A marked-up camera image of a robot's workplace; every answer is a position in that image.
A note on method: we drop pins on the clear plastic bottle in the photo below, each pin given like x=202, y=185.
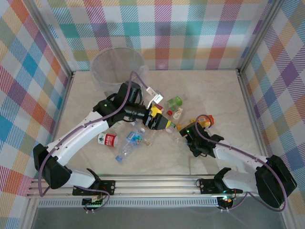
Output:
x=178, y=134

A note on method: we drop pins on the clear bottle green label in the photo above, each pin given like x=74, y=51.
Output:
x=175, y=102

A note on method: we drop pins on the orange juice bottle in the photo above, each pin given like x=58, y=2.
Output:
x=207, y=122

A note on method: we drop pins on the water bottle blue label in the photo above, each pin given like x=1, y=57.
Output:
x=132, y=139

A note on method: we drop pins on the water bottle red white label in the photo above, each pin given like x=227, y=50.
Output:
x=108, y=140

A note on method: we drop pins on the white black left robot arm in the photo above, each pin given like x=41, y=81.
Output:
x=78, y=136

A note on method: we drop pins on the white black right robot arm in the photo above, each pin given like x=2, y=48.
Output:
x=238, y=158

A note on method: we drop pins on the clear plastic bin liner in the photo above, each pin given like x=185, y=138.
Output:
x=145, y=74

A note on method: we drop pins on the red bottle cap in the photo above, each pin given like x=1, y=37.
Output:
x=169, y=113

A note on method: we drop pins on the white bottle cap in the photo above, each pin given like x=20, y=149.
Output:
x=142, y=130

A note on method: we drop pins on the small lit circuit board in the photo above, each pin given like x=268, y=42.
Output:
x=226, y=200
x=93, y=202

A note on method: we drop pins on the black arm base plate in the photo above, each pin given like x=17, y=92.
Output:
x=108, y=187
x=206, y=187

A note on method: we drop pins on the wide aluminium mounting rail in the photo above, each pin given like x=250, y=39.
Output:
x=155, y=186

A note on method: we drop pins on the aluminium table edge rail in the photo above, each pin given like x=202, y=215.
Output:
x=252, y=107
x=67, y=90

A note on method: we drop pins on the aluminium frame corner post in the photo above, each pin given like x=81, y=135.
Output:
x=259, y=35
x=51, y=39

